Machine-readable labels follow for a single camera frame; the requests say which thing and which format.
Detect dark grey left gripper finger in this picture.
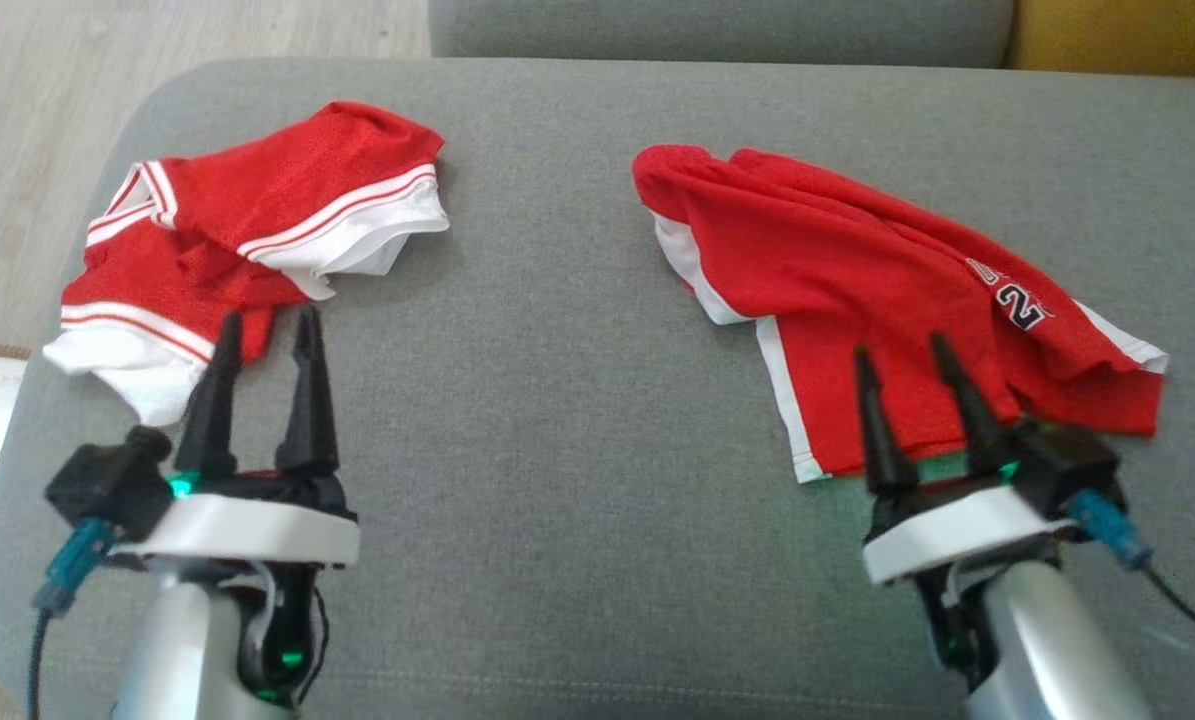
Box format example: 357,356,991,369
275,305,341,477
174,312,245,479

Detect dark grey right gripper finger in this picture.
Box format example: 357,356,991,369
929,332,1013,479
852,344,920,496

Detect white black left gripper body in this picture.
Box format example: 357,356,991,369
107,466,361,571

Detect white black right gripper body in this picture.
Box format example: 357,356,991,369
862,470,1083,588

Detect red white basketball shorts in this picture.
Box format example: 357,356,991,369
631,144,1170,485

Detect red white basketball jersey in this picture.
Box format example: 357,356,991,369
42,100,451,428

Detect large grey sofa seat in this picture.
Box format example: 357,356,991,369
0,57,1195,720

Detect yellow sofa section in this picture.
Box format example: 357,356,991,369
1007,0,1195,81

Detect grey sofa cushion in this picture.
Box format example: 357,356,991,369
428,0,1016,69

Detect right arm cable teal plug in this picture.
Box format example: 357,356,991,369
1067,490,1195,681

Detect arm cable teal plug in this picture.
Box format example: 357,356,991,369
25,518,118,720
1067,490,1195,681

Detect left arm cable teal plug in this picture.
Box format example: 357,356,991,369
25,518,118,720

